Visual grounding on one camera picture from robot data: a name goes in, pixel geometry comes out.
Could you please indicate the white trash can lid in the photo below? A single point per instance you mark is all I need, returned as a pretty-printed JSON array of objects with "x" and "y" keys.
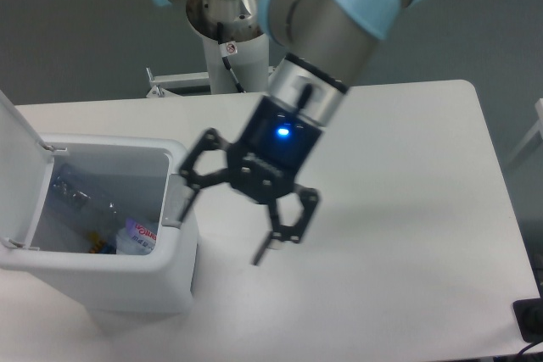
[{"x": 26, "y": 169}]

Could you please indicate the clear plastic water bottle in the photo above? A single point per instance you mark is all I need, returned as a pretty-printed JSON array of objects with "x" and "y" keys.
[{"x": 84, "y": 207}]

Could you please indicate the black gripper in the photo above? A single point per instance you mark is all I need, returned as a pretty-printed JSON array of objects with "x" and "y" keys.
[{"x": 262, "y": 164}]

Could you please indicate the white furniture leg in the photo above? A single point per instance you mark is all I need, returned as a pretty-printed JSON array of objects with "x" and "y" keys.
[{"x": 528, "y": 143}]

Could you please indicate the white trash can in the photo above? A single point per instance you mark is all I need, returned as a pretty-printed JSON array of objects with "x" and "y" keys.
[{"x": 141, "y": 174}]

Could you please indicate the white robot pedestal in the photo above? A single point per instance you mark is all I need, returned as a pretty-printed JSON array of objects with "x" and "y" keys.
[{"x": 236, "y": 50}]

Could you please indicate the black device at edge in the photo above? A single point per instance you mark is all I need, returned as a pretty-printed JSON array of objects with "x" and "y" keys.
[{"x": 528, "y": 313}]

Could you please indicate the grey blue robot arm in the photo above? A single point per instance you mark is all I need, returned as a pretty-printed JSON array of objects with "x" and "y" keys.
[{"x": 328, "y": 43}]

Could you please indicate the white metal base frame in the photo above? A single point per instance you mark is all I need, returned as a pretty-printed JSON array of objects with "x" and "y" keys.
[{"x": 185, "y": 84}]

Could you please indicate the yellow blue trash item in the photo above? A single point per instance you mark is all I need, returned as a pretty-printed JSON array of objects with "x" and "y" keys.
[{"x": 99, "y": 245}]

